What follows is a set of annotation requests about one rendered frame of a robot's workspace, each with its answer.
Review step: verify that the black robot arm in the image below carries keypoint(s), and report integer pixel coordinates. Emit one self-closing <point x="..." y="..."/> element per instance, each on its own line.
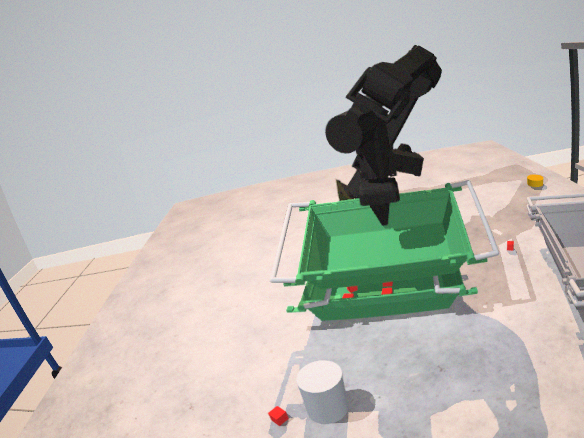
<point x="397" y="87"/>

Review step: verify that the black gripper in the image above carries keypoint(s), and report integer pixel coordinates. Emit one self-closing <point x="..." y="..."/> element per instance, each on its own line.
<point x="379" y="190"/>

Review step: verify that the yellow short cylinder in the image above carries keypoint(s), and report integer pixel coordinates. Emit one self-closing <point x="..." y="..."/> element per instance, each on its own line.
<point x="535" y="180"/>

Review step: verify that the grey cylinder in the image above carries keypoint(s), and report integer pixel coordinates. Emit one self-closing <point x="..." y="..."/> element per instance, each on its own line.
<point x="323" y="391"/>

